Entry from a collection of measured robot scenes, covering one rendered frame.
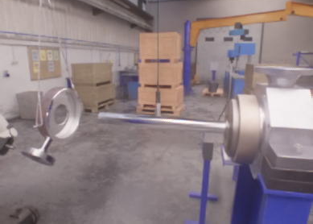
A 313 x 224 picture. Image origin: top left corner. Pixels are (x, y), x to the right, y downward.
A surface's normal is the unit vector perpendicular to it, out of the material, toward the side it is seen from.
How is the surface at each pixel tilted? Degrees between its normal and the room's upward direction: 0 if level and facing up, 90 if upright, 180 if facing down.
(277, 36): 90
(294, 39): 90
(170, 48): 90
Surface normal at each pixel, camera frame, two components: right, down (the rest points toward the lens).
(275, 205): -0.25, 0.22
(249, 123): -0.22, -0.22
